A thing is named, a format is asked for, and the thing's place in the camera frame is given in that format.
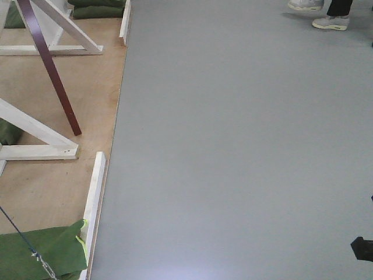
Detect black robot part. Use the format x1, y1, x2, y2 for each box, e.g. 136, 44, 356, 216
350, 236, 372, 262

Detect brown wooden door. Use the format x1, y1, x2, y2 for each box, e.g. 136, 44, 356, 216
17, 1, 82, 136

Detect green sandbag upper far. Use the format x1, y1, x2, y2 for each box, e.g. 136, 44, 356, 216
67, 0, 126, 8

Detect green sandbag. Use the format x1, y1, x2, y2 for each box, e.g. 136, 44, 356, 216
4, 1, 26, 29
72, 6, 124, 19
0, 119, 23, 145
67, 0, 126, 8
1, 219, 88, 279

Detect plywood base board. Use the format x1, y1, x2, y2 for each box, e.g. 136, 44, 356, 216
1, 18, 126, 233

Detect green sandbag lower far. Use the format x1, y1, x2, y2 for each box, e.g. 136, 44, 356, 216
72, 6, 124, 19

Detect green sandbag near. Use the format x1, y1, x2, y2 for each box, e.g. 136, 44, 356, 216
1, 219, 88, 279

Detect green sandbag left middle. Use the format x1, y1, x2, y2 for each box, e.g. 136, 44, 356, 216
0, 119, 23, 145

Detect grey sneaker left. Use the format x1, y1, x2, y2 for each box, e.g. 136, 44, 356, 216
288, 0, 324, 11

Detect grey sneaker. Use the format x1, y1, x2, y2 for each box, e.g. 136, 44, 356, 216
312, 16, 350, 31
288, 0, 324, 11

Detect grey sneaker right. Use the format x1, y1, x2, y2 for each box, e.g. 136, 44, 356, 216
312, 16, 350, 31

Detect black trouser leg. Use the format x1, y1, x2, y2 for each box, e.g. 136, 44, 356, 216
327, 0, 353, 17

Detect green sandbag top left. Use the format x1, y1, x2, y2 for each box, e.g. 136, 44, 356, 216
4, 1, 26, 29

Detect white wooden brace frame near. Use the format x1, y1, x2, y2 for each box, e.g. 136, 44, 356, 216
1, 99, 80, 174

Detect white wooden edge rail far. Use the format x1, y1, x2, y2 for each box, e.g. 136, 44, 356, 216
119, 0, 132, 46

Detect white wooden edge rail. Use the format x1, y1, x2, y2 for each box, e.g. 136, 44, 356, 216
119, 0, 132, 46
79, 151, 106, 279

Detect white wooden edge rail near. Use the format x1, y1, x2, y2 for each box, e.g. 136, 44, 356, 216
79, 151, 106, 279

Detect blue tension rope with turnbuckle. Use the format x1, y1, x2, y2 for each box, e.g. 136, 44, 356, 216
0, 206, 60, 280

